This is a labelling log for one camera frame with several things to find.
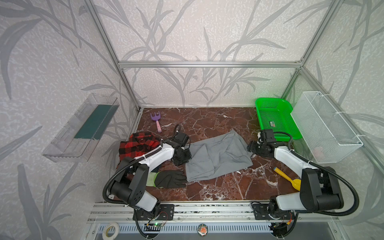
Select grey long sleeve shirt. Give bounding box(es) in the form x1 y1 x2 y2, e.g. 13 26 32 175
186 130 253 182

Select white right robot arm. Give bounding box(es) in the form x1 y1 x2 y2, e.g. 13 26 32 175
247 129 360 217

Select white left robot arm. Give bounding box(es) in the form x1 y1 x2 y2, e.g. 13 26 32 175
102 127 192 212

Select black green work glove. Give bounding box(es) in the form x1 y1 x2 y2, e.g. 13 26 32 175
146 171 188 189

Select green plastic basket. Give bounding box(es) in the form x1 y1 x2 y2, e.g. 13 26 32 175
255 98 303 142

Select purple pink toy rake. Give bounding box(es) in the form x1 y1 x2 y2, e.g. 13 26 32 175
150 112 162 133

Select red black plaid shirt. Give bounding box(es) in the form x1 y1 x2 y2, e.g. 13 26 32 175
119 132 160 162

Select yellow toy shovel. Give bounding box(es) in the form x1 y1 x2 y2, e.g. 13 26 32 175
274 167 301 191

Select round red emblem button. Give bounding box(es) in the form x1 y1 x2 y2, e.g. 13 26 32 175
197 224 209 237

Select white tape roll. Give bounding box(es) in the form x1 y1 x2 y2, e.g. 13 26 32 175
102 222 120 240

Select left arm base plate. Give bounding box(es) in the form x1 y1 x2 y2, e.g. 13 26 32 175
133 204 175 221

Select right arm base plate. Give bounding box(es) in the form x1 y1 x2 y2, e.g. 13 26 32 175
251 202 295 222

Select white wire mesh basket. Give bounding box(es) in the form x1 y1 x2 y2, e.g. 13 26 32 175
291 91 364 164

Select aluminium frame rails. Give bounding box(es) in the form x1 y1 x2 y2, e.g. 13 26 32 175
91 1 384 240

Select clear plastic wall shelf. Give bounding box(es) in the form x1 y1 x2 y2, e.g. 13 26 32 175
42 94 120 163

